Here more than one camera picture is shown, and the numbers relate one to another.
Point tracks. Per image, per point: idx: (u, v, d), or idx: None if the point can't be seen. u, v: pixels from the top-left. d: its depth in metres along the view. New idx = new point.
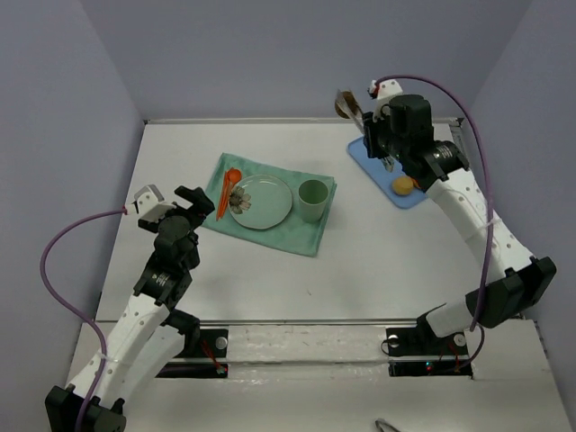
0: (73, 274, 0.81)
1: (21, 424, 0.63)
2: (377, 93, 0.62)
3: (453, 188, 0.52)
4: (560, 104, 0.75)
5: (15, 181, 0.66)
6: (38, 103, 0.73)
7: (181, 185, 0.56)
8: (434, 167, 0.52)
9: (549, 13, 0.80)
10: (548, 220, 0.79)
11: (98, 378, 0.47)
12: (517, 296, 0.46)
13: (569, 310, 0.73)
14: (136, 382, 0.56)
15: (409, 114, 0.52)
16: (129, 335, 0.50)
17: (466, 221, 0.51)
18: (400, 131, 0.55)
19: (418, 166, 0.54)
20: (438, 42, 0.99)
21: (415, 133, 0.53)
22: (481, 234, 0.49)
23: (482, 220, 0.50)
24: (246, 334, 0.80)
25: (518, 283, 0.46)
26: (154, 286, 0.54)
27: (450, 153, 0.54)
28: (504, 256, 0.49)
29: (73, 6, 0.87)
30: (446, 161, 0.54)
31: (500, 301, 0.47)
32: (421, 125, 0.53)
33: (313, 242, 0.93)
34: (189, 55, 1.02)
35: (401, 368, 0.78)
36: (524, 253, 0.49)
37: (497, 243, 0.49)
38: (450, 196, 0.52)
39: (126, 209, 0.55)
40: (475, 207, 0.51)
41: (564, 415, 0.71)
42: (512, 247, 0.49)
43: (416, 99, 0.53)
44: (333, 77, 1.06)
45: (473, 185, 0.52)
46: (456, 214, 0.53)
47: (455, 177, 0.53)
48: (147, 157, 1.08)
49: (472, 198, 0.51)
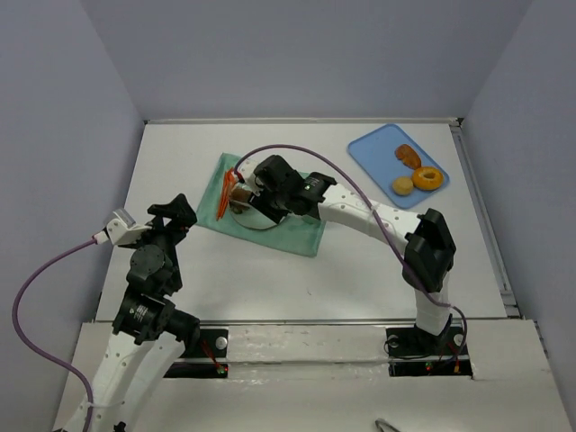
0: (72, 274, 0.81)
1: (22, 425, 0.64)
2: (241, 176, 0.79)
3: (331, 202, 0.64)
4: (562, 104, 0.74)
5: (15, 184, 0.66)
6: (36, 105, 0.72)
7: (154, 204, 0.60)
8: (311, 197, 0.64)
9: (552, 10, 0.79)
10: (549, 220, 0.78)
11: (88, 425, 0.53)
12: (427, 253, 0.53)
13: (568, 312, 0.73)
14: (136, 400, 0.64)
15: (271, 171, 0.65)
16: (112, 378, 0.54)
17: (358, 221, 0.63)
18: (274, 187, 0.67)
19: (301, 203, 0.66)
20: (440, 40, 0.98)
21: (284, 180, 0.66)
22: (373, 222, 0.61)
23: (366, 212, 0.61)
24: (246, 334, 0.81)
25: (422, 240, 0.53)
26: (133, 319, 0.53)
27: (318, 180, 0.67)
28: (398, 228, 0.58)
29: (71, 5, 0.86)
30: (318, 188, 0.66)
31: (419, 265, 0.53)
32: (284, 173, 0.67)
33: (313, 242, 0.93)
34: (188, 53, 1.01)
35: (401, 368, 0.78)
36: (412, 215, 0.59)
37: (386, 221, 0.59)
38: (335, 208, 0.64)
39: (97, 238, 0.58)
40: (355, 206, 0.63)
41: (564, 415, 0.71)
42: (400, 217, 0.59)
43: (269, 159, 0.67)
44: (333, 76, 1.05)
45: (347, 192, 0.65)
46: (349, 220, 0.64)
47: (330, 193, 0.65)
48: (147, 157, 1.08)
49: (351, 200, 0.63)
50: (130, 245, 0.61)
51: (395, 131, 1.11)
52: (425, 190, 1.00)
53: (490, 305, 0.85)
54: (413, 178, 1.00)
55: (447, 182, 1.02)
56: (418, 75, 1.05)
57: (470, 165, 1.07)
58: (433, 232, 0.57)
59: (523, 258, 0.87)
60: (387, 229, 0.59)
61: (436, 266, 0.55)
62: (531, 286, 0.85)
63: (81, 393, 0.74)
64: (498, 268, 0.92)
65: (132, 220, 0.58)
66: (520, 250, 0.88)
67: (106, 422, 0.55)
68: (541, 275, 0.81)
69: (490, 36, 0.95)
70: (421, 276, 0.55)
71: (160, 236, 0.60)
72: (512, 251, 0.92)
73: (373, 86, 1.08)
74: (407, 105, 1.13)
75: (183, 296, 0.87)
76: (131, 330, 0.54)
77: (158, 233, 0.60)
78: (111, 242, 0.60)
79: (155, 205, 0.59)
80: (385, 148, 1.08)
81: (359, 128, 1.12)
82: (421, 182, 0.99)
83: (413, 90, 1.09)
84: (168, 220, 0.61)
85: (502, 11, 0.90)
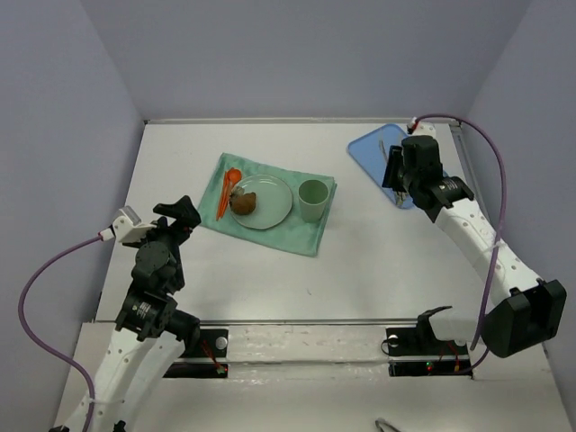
0: (72, 275, 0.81)
1: (22, 425, 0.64)
2: (414, 128, 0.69)
3: (456, 214, 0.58)
4: (562, 104, 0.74)
5: (15, 184, 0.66)
6: (37, 106, 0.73)
7: (159, 203, 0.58)
8: (440, 198, 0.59)
9: (551, 11, 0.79)
10: (550, 220, 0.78)
11: (88, 421, 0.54)
12: (523, 319, 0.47)
13: (569, 312, 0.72)
14: (136, 400, 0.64)
15: (420, 153, 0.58)
16: (114, 373, 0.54)
17: (472, 247, 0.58)
18: (411, 166, 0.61)
19: (426, 198, 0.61)
20: (439, 40, 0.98)
21: (427, 168, 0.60)
22: (486, 256, 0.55)
23: (487, 245, 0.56)
24: (246, 334, 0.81)
25: (526, 301, 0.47)
26: (135, 317, 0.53)
27: (456, 186, 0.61)
28: (508, 276, 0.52)
29: (72, 6, 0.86)
30: (451, 193, 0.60)
31: (506, 322, 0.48)
32: (430, 162, 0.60)
33: (313, 242, 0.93)
34: (188, 54, 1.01)
35: (401, 368, 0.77)
36: (531, 274, 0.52)
37: (500, 265, 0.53)
38: (455, 221, 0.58)
39: (103, 236, 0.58)
40: (479, 232, 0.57)
41: (564, 416, 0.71)
42: (517, 267, 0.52)
43: (428, 139, 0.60)
44: (333, 77, 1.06)
45: (477, 212, 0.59)
46: (463, 239, 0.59)
47: (460, 205, 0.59)
48: (147, 157, 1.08)
49: (477, 225, 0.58)
50: (135, 244, 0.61)
51: (395, 131, 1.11)
52: None
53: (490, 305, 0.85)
54: None
55: None
56: (418, 75, 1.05)
57: (469, 165, 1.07)
58: (541, 305, 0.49)
59: (523, 258, 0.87)
60: (498, 271, 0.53)
61: (521, 336, 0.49)
62: None
63: (81, 394, 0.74)
64: None
65: (139, 220, 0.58)
66: (520, 250, 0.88)
67: (106, 419, 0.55)
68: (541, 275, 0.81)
69: (491, 35, 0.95)
70: (498, 332, 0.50)
71: (165, 235, 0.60)
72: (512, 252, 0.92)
73: (373, 86, 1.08)
74: (408, 106, 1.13)
75: (183, 296, 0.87)
76: (133, 328, 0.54)
77: (163, 231, 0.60)
78: (116, 239, 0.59)
79: (161, 203, 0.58)
80: (385, 148, 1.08)
81: (359, 128, 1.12)
82: None
83: (414, 90, 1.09)
84: (174, 220, 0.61)
85: (502, 11, 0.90)
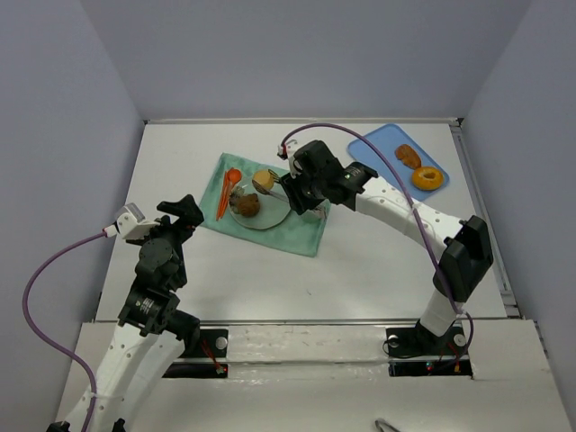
0: (71, 276, 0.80)
1: (22, 423, 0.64)
2: (285, 153, 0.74)
3: (371, 195, 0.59)
4: (561, 105, 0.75)
5: (15, 183, 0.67)
6: (38, 107, 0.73)
7: (164, 202, 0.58)
8: (350, 186, 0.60)
9: (550, 13, 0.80)
10: (548, 219, 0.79)
11: (89, 418, 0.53)
12: (465, 261, 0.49)
13: (568, 311, 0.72)
14: (136, 398, 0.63)
15: (311, 156, 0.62)
16: (118, 366, 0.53)
17: (396, 220, 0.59)
18: (311, 173, 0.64)
19: (338, 192, 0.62)
20: (438, 41, 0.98)
21: (324, 167, 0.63)
22: (411, 221, 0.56)
23: (406, 210, 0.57)
24: (246, 334, 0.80)
25: (462, 247, 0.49)
26: (139, 313, 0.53)
27: (359, 170, 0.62)
28: (437, 229, 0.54)
29: (73, 8, 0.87)
30: (357, 178, 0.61)
31: (456, 272, 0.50)
32: (325, 159, 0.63)
33: (313, 242, 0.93)
34: (187, 55, 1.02)
35: (402, 368, 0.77)
36: (453, 219, 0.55)
37: (427, 222, 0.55)
38: (373, 202, 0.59)
39: (107, 231, 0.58)
40: (395, 202, 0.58)
41: (563, 415, 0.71)
42: (440, 220, 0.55)
43: (313, 144, 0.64)
44: (332, 78, 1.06)
45: (387, 185, 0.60)
46: (386, 215, 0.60)
47: (369, 186, 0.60)
48: (146, 157, 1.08)
49: (391, 196, 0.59)
50: (139, 241, 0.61)
51: (394, 131, 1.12)
52: (424, 190, 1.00)
53: (490, 305, 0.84)
54: (415, 178, 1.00)
55: (447, 182, 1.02)
56: (417, 75, 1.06)
57: (469, 166, 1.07)
58: (473, 241, 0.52)
59: (521, 258, 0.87)
60: (427, 229, 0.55)
61: (471, 276, 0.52)
62: (531, 287, 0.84)
63: (80, 394, 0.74)
64: (498, 268, 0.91)
65: (143, 217, 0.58)
66: (520, 250, 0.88)
67: (106, 417, 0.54)
68: (540, 275, 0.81)
69: (490, 35, 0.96)
70: (453, 282, 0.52)
71: (167, 232, 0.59)
72: (511, 251, 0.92)
73: (372, 87, 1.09)
74: (407, 106, 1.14)
75: (183, 296, 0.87)
76: (136, 323, 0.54)
77: (166, 229, 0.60)
78: (120, 237, 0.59)
79: (165, 202, 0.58)
80: (384, 148, 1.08)
81: (359, 129, 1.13)
82: (421, 182, 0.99)
83: (413, 90, 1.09)
84: (176, 218, 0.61)
85: (500, 12, 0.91)
